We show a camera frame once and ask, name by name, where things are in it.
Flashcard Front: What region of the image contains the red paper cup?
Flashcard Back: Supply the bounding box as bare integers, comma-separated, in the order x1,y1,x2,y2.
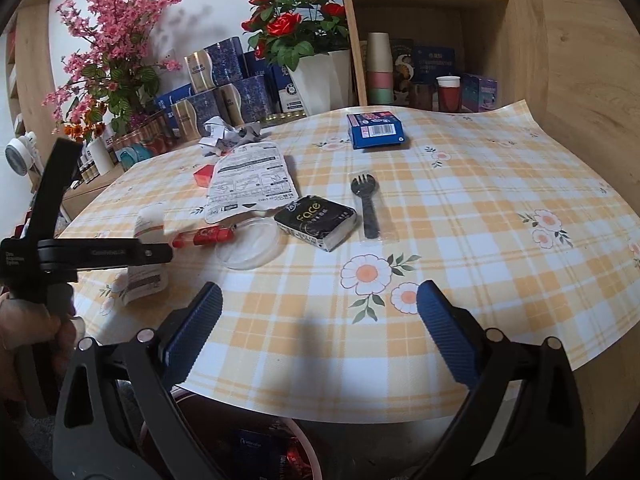
436,75,462,114

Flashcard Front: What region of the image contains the black plastic fork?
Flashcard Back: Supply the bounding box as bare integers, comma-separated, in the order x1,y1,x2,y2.
351,174,397,242

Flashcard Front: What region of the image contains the purple blue small box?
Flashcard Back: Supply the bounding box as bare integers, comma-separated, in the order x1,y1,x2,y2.
460,73,499,113

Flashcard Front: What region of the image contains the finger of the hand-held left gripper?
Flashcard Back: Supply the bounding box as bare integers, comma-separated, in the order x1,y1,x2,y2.
127,242,174,263

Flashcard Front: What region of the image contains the brown plastic waste bin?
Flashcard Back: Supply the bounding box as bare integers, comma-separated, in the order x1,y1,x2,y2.
170,390,323,480

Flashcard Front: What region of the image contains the orange flower bunch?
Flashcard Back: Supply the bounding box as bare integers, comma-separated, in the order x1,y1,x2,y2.
63,102,109,142

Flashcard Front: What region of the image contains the black tissue packet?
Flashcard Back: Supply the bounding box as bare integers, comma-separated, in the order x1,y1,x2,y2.
273,198,359,252

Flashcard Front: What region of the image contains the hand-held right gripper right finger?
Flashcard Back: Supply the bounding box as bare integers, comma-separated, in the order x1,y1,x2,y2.
415,280,587,480

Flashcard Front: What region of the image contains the pink blossom arrangement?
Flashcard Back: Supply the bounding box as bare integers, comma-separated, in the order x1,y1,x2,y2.
42,0,184,136

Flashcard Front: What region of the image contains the round plastic lid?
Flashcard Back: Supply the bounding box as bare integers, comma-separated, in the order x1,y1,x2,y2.
214,214,287,272

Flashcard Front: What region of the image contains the stack of pastel cups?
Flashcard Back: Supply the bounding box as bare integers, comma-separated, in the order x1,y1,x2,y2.
366,32,392,106

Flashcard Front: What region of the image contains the gold chocolate tray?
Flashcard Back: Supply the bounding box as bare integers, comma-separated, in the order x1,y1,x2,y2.
259,109,307,127

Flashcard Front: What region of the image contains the bamboo fence planter box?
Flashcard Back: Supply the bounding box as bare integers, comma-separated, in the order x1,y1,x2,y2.
111,111,177,169

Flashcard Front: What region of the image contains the blue gold marbled box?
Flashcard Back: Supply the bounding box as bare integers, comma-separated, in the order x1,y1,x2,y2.
183,36,247,94
214,74,274,129
171,92,222,142

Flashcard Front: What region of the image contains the dark picture box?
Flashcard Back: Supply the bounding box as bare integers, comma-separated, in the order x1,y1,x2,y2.
390,38,415,107

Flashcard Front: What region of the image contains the white printed pouch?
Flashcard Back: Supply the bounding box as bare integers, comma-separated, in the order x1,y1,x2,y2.
204,140,302,226

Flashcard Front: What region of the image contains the grey white paper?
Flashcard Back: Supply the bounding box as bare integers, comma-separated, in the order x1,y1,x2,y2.
199,115,267,157

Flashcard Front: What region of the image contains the blue white printed carton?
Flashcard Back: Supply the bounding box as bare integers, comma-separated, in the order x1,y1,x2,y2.
272,67,307,114

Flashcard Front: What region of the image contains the flat blue carry box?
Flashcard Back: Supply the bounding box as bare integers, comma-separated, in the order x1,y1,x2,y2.
154,84,195,112

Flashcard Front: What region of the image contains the white desk fan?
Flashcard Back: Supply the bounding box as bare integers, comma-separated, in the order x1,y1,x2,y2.
4,131,42,179

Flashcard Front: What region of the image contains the dark blue printed box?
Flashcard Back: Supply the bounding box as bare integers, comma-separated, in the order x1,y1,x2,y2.
413,45,457,102

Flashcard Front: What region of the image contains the white faceted flower pot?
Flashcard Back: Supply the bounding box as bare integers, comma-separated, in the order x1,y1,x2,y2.
288,49,353,116

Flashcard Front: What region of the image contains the white packet brown label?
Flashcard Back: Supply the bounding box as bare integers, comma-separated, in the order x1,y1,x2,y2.
111,203,170,307

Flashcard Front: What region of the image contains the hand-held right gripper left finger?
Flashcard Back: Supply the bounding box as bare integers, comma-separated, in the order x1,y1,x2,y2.
52,281,236,480

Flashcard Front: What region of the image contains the red foil wrapper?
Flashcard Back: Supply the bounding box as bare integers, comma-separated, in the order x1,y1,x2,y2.
279,437,310,480

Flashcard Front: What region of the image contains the dark blue carton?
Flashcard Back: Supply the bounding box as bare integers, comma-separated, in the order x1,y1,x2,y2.
245,52,281,83

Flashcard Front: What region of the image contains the small red plastic stick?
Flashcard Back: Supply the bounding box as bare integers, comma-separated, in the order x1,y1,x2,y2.
171,227,237,249

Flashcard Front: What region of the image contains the red rose plant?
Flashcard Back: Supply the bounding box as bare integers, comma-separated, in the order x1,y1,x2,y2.
241,0,350,73

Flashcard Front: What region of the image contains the white ribbed vase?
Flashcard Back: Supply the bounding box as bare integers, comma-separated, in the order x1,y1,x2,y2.
86,136,116,177

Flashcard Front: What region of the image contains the wooden shelf unit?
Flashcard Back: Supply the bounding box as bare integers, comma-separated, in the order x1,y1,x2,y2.
335,0,551,116

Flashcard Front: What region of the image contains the small blue pink-print box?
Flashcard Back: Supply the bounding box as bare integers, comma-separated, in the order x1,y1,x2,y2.
347,111,406,150

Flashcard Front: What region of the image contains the row of small brown bottles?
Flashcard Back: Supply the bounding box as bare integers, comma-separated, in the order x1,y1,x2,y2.
76,156,99,184

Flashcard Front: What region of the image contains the person's left hand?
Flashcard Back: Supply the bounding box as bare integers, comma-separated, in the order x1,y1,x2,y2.
0,292,85,377

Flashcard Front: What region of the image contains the brown cup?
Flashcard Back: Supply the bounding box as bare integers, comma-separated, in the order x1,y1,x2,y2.
412,83,437,111

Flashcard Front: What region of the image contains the yellow plaid floral tablecloth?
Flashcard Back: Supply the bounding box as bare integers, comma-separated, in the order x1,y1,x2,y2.
52,99,640,423

